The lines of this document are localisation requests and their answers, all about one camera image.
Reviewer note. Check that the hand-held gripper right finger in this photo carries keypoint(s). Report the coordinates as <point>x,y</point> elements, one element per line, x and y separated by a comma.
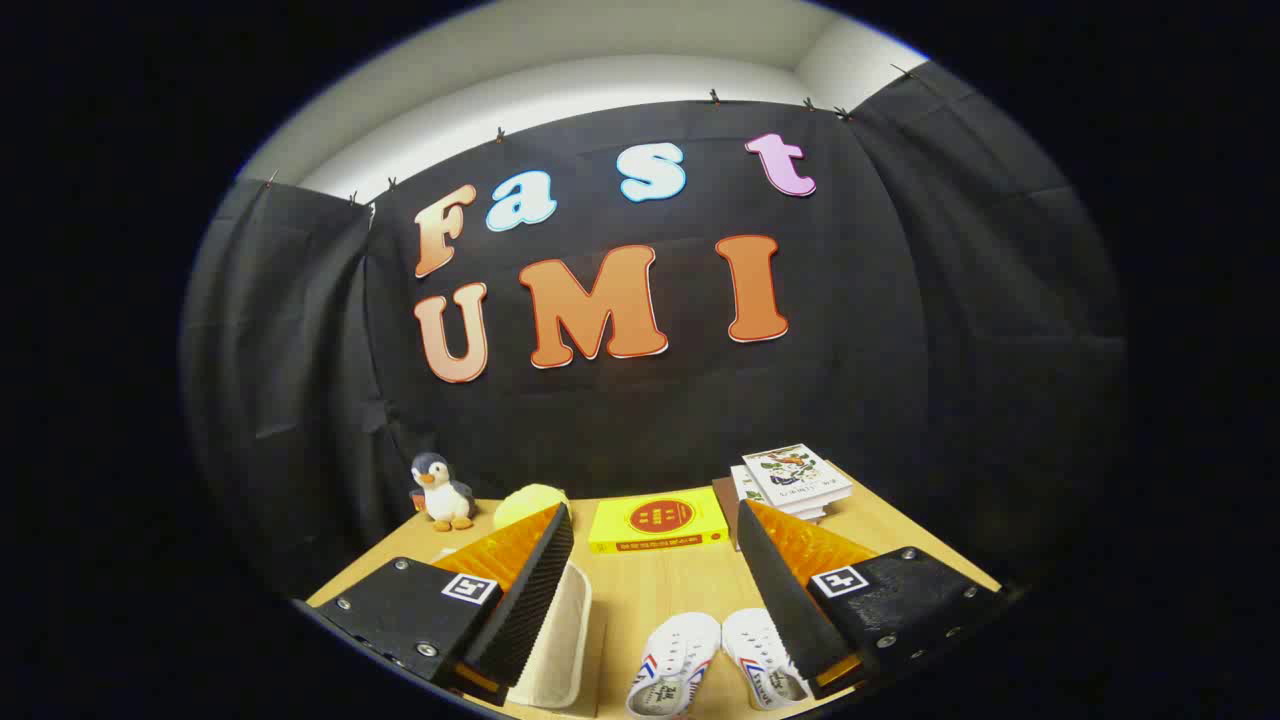
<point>785,600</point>

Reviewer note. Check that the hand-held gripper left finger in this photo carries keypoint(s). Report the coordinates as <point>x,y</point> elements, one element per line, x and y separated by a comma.
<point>535,590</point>

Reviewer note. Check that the white canvas shoe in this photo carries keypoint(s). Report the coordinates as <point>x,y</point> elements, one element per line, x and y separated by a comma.
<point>685,640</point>
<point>750,635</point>

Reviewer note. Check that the cream fabric storage box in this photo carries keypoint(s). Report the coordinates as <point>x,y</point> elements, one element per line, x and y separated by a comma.
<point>555,640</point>

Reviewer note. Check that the yellow bun plush toy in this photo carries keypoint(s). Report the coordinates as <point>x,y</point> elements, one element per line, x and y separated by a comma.
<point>528,500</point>

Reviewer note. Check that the white illustrated book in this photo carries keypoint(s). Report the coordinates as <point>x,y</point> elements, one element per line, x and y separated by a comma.
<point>795,475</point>

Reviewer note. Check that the penguin plush toy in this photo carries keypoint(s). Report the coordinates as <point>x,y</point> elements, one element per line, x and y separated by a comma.
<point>445,495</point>

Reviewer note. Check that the yellow book red circle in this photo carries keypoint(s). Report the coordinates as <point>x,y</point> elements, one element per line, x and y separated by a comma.
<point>660,520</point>

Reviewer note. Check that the row of small black clips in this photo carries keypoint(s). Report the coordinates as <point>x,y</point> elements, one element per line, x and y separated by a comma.
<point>714,97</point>

